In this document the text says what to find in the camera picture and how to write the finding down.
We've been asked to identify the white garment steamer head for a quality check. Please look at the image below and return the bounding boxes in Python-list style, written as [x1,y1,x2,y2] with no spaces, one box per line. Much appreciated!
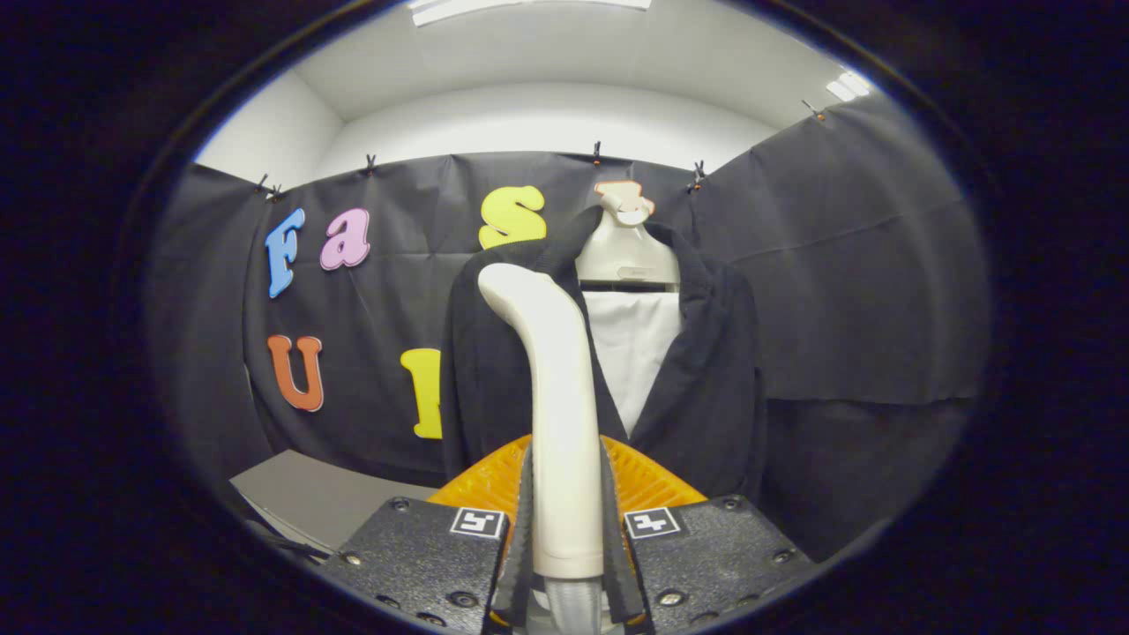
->
[477,263,606,580]

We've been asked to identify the long ceiling light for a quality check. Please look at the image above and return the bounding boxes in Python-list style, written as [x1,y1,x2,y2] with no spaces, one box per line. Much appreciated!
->
[407,0,654,27]

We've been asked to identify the grey cabinet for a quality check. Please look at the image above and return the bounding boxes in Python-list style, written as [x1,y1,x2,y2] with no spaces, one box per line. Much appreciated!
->
[229,448,439,557]

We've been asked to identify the white garment steamer hose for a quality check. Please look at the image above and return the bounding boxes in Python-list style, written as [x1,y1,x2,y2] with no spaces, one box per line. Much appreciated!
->
[542,575,605,635]

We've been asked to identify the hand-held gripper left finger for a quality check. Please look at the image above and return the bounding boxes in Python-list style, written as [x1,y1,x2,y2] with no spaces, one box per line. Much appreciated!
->
[316,434,536,635]

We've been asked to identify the black backdrop cloth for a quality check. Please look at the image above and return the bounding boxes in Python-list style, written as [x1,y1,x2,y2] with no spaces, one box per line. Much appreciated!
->
[146,93,993,565]

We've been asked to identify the row of black clips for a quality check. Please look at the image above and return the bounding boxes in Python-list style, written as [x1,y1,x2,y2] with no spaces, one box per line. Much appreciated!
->
[256,97,830,202]

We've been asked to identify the black jacket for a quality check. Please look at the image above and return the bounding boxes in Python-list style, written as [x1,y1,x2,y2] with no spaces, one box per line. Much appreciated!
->
[441,205,768,508]

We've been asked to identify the small ceiling light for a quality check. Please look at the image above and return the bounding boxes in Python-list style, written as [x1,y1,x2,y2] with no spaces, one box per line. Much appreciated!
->
[825,71,874,103]

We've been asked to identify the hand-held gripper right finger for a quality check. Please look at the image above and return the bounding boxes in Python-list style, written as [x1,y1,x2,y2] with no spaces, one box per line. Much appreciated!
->
[599,434,815,635]

